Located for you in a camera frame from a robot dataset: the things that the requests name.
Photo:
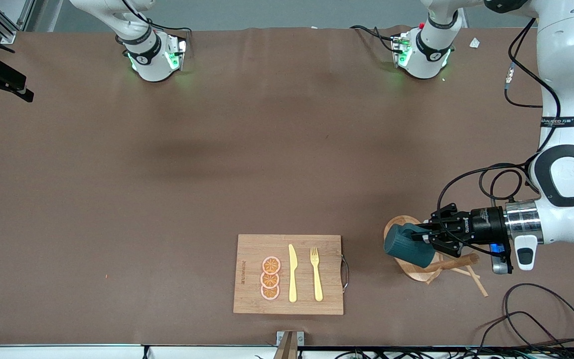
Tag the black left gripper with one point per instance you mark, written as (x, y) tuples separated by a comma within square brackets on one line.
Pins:
[(485, 225)]

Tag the teal ribbed mug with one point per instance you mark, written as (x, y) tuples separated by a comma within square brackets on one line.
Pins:
[(409, 247)]

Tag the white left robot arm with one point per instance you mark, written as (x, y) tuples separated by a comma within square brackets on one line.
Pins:
[(566, 60)]

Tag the wooden mug rack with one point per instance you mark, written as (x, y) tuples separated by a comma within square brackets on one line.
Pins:
[(459, 262)]

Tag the yellow plastic fork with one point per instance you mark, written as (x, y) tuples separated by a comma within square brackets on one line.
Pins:
[(317, 284)]

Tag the yellow plastic knife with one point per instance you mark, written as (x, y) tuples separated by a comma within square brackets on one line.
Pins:
[(292, 279)]

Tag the orange slice toy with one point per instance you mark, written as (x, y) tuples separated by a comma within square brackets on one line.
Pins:
[(271, 265)]

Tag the white paper scrap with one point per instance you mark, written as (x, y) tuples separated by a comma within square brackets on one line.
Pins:
[(475, 43)]

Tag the metal table edge bracket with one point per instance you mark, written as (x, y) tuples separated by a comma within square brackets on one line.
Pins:
[(289, 337)]

